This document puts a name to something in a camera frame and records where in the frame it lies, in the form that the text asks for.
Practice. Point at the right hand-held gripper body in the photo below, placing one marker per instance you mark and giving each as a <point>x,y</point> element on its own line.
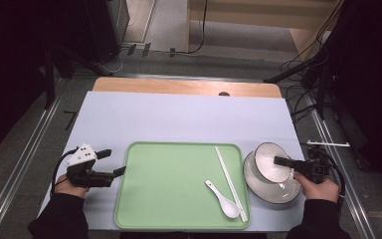
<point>316,167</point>

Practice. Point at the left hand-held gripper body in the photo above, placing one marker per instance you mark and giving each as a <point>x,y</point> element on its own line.
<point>83,156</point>

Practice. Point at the white bowl with dark rim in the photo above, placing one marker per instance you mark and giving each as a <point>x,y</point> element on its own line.
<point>268,162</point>

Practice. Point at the green plastic tray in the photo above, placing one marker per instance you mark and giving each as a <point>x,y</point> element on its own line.
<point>172,186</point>

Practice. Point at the white ceramic spoon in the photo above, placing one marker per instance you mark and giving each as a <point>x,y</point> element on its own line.
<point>229,209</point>

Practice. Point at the person's right hand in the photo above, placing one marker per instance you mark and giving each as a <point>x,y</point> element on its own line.
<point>321,192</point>

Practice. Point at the person's left hand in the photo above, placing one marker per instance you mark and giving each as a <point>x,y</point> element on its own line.
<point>68,190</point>

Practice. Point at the black metal stand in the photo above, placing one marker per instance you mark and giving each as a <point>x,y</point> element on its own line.
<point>291,71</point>
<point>49,86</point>

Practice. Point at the white table cover sheet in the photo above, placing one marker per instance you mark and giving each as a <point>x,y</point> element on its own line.
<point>179,116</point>

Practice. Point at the dark round table grommet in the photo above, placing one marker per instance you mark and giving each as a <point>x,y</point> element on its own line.
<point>224,94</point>

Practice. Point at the dark curtain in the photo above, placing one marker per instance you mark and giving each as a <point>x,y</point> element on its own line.
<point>371,83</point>
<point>13,66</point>

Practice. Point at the black floor strip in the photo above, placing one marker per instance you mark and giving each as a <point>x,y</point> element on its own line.
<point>172,52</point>
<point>131,49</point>
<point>146,49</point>

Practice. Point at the black cabinet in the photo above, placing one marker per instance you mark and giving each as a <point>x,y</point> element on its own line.
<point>102,30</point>

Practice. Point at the light wooden furniture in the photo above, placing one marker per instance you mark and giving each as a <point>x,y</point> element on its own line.
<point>245,13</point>

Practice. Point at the metal floor rail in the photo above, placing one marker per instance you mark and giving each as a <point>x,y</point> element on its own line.
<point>351,199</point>
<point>31,146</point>

